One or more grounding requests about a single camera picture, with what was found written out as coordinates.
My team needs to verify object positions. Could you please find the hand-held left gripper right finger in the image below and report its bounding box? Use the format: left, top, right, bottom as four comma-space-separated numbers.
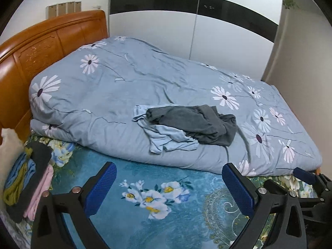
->
222, 163, 308, 249

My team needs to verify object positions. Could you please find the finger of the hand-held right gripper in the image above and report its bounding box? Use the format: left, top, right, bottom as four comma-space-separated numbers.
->
298, 198, 326, 209
293, 167, 332, 198

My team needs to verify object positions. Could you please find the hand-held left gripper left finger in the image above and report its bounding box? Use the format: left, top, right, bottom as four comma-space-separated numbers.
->
31, 161, 118, 249

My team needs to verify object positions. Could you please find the dark grey garment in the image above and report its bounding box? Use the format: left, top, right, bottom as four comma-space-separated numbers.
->
146, 104, 251, 161

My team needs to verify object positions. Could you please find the stack of folded clothes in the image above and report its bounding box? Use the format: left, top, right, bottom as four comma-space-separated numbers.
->
8, 141, 52, 223

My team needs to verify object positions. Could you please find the teal floral bed sheet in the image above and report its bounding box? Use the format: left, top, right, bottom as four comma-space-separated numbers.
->
5, 132, 322, 249

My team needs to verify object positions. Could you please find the pink folded garment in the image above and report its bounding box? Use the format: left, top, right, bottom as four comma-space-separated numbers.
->
23, 165, 54, 220

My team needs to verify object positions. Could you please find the blue folded garment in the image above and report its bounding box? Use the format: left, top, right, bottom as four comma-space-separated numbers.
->
6, 152, 35, 187

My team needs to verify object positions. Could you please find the light blue garment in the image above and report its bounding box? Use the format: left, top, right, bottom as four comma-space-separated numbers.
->
133, 105, 199, 154

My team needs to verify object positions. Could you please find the olive folded garment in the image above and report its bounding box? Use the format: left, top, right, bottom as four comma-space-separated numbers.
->
3, 161, 29, 206

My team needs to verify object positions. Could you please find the cream ribbed cloth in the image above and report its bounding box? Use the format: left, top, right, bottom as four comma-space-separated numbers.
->
0, 128, 25, 195

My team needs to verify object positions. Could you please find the blue daisy print duvet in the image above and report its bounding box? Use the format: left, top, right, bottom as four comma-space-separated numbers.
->
28, 36, 323, 177

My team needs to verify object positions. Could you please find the orange wooden headboard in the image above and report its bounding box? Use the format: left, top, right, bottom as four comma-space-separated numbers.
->
0, 10, 109, 143

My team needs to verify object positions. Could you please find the white wardrobe with black stripe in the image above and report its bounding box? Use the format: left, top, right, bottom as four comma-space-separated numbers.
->
108, 0, 284, 78

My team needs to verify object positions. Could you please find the beige wall switch panel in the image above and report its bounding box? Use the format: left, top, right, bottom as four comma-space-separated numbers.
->
46, 1, 83, 18

